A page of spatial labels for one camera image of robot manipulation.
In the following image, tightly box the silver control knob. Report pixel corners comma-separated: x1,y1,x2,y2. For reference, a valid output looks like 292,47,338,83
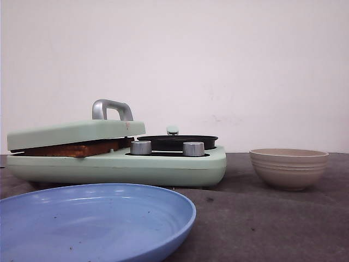
183,141,205,157
130,140,152,156

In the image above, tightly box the white bread slice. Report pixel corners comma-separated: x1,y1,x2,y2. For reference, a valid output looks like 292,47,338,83
20,139,119,158

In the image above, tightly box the mint green breakfast maker base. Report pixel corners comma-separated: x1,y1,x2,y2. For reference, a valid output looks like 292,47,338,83
7,146,227,187

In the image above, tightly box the left silver control knob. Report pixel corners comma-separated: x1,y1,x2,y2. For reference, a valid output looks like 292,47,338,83
130,140,152,156

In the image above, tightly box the blue plastic plate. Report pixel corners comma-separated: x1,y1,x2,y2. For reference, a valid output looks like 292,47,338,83
1,183,196,261

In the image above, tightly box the black round frying pan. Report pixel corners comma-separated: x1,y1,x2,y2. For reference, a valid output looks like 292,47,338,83
137,134,218,151

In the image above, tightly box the right silver control knob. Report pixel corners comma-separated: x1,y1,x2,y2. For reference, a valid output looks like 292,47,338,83
183,141,205,157

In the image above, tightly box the breakfast maker hinged lid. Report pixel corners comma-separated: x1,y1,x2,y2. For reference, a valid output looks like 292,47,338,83
7,99,146,151

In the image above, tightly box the beige ribbed bowl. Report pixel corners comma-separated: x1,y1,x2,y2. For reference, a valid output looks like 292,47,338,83
249,148,329,191

